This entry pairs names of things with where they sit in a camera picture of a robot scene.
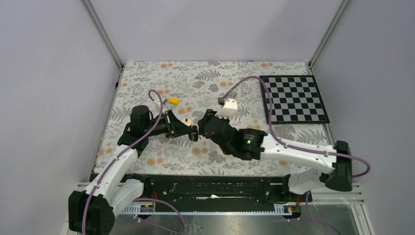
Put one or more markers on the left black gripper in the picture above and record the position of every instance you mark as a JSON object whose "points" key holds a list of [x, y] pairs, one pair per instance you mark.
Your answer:
{"points": [[173, 126]]}

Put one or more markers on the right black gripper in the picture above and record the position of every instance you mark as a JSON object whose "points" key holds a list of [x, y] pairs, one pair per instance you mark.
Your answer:
{"points": [[209, 114]]}

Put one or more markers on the pink earbud charging case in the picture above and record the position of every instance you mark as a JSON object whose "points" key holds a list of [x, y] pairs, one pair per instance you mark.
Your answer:
{"points": [[187, 121]]}

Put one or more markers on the black earbud charging case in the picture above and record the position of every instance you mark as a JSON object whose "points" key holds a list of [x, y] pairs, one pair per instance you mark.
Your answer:
{"points": [[195, 134]]}

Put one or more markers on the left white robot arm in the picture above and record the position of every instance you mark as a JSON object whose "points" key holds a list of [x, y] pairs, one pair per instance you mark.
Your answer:
{"points": [[93, 210]]}

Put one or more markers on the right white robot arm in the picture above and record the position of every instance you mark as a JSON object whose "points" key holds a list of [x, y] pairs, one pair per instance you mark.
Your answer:
{"points": [[328, 164]]}

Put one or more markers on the small grey block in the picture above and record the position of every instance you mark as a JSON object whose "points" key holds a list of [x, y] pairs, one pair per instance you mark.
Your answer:
{"points": [[233, 95]]}

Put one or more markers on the yellow block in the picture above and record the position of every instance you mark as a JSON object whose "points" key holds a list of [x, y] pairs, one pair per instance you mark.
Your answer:
{"points": [[173, 101]]}

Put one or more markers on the floral table mat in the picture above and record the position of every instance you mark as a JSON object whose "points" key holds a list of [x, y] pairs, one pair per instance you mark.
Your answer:
{"points": [[197, 86]]}

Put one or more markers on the black white checkerboard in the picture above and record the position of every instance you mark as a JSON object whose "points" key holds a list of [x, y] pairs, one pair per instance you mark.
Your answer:
{"points": [[292, 99]]}

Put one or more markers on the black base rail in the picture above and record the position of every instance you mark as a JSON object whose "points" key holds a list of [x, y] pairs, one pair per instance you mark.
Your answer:
{"points": [[243, 194]]}

